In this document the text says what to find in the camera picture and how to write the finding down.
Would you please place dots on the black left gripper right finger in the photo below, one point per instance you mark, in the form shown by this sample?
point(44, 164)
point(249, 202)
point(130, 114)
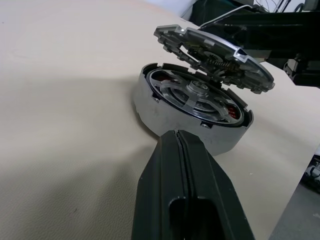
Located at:
point(215, 190)

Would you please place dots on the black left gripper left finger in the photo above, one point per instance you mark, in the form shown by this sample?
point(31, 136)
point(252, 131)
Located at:
point(160, 190)

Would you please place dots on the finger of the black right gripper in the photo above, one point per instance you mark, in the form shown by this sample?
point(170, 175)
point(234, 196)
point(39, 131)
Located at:
point(272, 22)
point(280, 56)

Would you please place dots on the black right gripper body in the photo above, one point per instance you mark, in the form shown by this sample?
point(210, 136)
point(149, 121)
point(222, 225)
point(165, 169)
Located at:
point(305, 67)

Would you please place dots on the grey round motor lid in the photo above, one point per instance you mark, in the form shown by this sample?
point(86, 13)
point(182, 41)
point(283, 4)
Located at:
point(212, 53)

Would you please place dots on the round silver motor housing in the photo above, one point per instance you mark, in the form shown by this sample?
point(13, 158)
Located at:
point(165, 115)

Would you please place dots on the silver spoked rotor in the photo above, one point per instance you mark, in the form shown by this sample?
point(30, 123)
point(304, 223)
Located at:
point(192, 97)

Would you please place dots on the black white floor device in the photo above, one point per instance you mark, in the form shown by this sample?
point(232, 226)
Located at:
point(314, 172)

